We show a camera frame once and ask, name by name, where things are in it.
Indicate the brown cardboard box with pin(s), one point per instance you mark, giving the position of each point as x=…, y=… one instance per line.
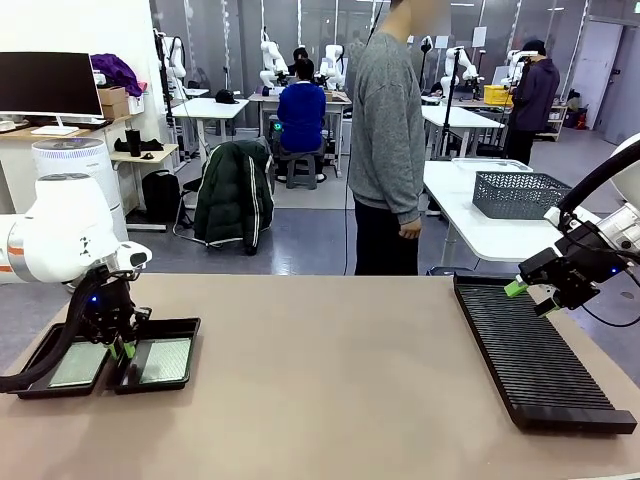
x=114, y=102

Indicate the dark green striped jacket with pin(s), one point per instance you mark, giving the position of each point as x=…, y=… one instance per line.
x=232, y=195

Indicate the person in grey sweater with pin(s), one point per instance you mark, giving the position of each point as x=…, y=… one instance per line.
x=385, y=125

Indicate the black cap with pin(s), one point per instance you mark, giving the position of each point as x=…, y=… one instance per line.
x=226, y=96

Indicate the low white shelf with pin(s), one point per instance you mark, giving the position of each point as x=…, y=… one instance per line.
x=557, y=117

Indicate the purple cloth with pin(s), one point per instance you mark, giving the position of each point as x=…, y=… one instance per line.
x=115, y=70

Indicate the black metal-legged chair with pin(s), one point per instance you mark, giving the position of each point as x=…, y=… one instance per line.
x=191, y=186

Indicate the black slotted board rack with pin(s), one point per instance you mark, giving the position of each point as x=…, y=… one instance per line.
x=540, y=360

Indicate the black backpack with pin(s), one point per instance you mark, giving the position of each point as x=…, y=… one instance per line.
x=160, y=195

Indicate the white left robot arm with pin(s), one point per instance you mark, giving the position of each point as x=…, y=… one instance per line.
x=60, y=230

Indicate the black tripod stand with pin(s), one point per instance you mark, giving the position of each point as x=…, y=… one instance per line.
x=450, y=110
x=167, y=100

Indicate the black tumbler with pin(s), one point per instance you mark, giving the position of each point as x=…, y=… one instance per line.
x=133, y=144

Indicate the white lab robot arm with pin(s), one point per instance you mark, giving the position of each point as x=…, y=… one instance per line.
x=457, y=57
x=332, y=60
x=172, y=50
x=270, y=55
x=515, y=65

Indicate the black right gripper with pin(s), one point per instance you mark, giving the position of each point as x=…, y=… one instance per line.
x=595, y=260

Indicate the black plastic ESD tray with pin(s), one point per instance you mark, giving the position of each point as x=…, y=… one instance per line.
x=60, y=393
x=170, y=330

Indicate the black cloth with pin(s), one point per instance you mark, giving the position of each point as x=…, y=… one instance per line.
x=150, y=146

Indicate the green perforated circuit board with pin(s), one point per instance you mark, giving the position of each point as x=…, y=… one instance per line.
x=165, y=361
x=80, y=365

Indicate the grey plastic mesh basket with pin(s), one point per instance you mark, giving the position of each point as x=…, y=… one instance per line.
x=520, y=195

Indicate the grey-sleeved right forearm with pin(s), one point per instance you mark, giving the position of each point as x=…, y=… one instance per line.
x=405, y=190

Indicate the white cylindrical air purifier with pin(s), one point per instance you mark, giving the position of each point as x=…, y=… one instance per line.
x=75, y=160

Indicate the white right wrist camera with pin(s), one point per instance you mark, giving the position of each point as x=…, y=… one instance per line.
x=556, y=217

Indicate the white table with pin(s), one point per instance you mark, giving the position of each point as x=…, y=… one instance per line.
x=210, y=107
x=465, y=117
x=460, y=215

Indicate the person's right hand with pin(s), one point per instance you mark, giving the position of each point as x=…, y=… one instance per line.
x=411, y=230

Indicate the light wooden work table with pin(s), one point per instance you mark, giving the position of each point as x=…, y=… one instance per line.
x=340, y=100

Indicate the small light wooden desk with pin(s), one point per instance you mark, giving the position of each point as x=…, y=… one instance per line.
x=150, y=156

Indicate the seated person with black hair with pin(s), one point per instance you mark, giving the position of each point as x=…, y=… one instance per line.
x=300, y=54

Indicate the person in blue sweater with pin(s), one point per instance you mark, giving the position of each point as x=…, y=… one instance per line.
x=301, y=115

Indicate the person in dark purple hoodie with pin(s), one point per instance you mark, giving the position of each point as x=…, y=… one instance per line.
x=535, y=100

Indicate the grey plastic stool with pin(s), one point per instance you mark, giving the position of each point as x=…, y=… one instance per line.
x=300, y=170

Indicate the grey door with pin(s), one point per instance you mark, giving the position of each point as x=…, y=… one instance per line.
x=595, y=75

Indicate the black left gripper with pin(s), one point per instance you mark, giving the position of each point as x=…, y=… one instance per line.
x=107, y=310

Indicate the black computer monitor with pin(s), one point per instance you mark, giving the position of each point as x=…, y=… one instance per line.
x=47, y=82

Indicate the yellow plastic bin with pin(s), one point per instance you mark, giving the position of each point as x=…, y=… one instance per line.
x=497, y=95

